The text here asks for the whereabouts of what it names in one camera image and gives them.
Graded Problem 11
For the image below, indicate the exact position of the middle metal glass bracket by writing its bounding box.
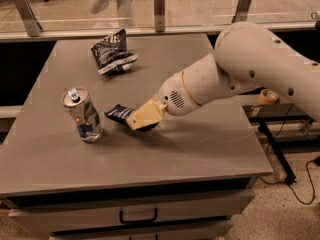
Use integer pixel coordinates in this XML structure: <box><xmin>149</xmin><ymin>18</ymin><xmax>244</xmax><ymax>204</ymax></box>
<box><xmin>153</xmin><ymin>0</ymin><xmax>165</xmax><ymax>32</ymax></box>

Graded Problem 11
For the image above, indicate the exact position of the metal glass bracket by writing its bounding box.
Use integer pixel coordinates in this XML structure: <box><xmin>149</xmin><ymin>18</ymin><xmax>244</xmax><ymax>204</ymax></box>
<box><xmin>153</xmin><ymin>0</ymin><xmax>165</xmax><ymax>32</ymax></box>
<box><xmin>13</xmin><ymin>0</ymin><xmax>42</xmax><ymax>37</ymax></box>
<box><xmin>232</xmin><ymin>0</ymin><xmax>252</xmax><ymax>23</ymax></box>

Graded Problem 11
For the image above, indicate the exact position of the black cable on floor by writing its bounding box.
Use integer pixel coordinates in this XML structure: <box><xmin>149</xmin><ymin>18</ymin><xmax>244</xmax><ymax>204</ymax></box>
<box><xmin>259</xmin><ymin>103</ymin><xmax>320</xmax><ymax>206</ymax></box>

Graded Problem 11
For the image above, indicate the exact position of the orange tape roll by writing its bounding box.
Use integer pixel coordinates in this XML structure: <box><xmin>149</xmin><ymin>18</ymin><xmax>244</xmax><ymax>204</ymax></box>
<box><xmin>259</xmin><ymin>89</ymin><xmax>279</xmax><ymax>105</ymax></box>

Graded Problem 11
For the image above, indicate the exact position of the left metal glass bracket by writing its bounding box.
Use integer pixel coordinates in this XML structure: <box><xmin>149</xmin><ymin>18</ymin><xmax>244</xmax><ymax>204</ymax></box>
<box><xmin>13</xmin><ymin>0</ymin><xmax>42</xmax><ymax>37</ymax></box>

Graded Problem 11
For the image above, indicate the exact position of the right metal glass bracket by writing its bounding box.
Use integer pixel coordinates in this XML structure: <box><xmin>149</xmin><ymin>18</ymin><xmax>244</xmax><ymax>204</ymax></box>
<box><xmin>232</xmin><ymin>0</ymin><xmax>252</xmax><ymax>23</ymax></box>

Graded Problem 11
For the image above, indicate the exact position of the upper drawer with black handle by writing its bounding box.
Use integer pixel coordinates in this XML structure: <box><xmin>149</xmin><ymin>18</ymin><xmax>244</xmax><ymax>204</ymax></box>
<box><xmin>9</xmin><ymin>189</ymin><xmax>255</xmax><ymax>233</ymax></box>

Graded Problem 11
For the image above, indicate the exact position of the drawer with black handle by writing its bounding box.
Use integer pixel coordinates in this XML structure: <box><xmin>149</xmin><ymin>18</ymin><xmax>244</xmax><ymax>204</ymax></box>
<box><xmin>9</xmin><ymin>189</ymin><xmax>255</xmax><ymax>233</ymax></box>
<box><xmin>49</xmin><ymin>220</ymin><xmax>233</xmax><ymax>240</ymax></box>

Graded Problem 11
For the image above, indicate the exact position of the crumpled dark blue chip bag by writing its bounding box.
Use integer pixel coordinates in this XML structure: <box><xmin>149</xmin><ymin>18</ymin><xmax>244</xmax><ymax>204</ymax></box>
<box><xmin>90</xmin><ymin>29</ymin><xmax>139</xmax><ymax>75</ymax></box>

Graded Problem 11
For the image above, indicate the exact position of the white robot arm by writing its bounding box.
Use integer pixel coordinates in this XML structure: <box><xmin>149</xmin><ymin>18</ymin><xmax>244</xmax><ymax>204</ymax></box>
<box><xmin>126</xmin><ymin>22</ymin><xmax>320</xmax><ymax>130</ymax></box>

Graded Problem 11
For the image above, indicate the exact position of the dark blue rxbar wrapper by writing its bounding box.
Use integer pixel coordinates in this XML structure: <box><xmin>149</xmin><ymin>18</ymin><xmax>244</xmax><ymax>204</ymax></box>
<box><xmin>104</xmin><ymin>104</ymin><xmax>159</xmax><ymax>132</ymax></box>

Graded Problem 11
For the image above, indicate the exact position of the black metal frame leg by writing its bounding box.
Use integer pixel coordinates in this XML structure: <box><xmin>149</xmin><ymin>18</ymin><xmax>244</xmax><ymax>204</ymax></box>
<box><xmin>258</xmin><ymin>120</ymin><xmax>296</xmax><ymax>186</ymax></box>

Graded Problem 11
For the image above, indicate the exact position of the lower drawer with black handle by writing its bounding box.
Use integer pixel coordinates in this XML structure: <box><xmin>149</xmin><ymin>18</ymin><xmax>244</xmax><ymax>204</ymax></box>
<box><xmin>49</xmin><ymin>220</ymin><xmax>233</xmax><ymax>240</ymax></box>

